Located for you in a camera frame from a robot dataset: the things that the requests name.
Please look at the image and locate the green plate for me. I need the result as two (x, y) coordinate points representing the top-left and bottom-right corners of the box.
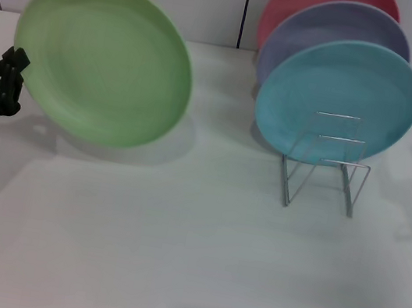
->
(0, 0), (208, 160)

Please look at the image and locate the light blue plate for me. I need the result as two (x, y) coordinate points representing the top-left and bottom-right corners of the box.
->
(246, 24), (412, 182)

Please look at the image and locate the purple plate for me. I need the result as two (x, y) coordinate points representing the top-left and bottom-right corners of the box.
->
(252, 0), (412, 111)

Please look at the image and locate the red plate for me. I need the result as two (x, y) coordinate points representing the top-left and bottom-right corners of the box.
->
(254, 0), (405, 71)

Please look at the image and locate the metal wire plate rack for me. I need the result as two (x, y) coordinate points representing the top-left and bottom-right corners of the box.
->
(273, 105), (379, 221)

